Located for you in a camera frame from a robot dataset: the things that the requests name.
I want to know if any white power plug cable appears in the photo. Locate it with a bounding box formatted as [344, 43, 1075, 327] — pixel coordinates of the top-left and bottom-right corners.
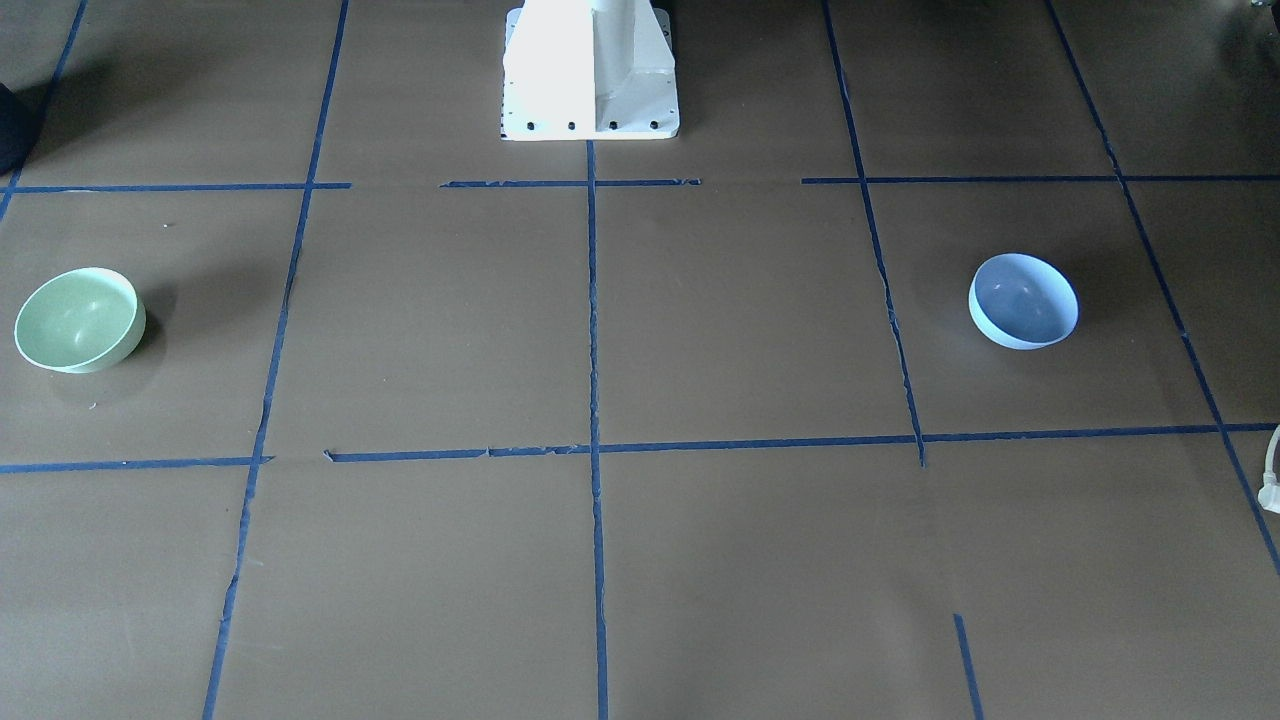
[1257, 425, 1280, 515]

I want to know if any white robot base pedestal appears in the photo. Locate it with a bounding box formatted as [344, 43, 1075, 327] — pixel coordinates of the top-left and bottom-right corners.
[499, 1, 681, 142]

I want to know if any dark object at edge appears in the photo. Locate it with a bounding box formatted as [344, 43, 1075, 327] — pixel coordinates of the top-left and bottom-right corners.
[0, 85, 38, 176]

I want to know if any blue bowl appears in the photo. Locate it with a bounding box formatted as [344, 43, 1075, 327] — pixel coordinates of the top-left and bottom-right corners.
[968, 252, 1080, 351]

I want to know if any green bowl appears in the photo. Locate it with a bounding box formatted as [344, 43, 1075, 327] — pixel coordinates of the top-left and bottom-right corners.
[13, 266, 147, 374]

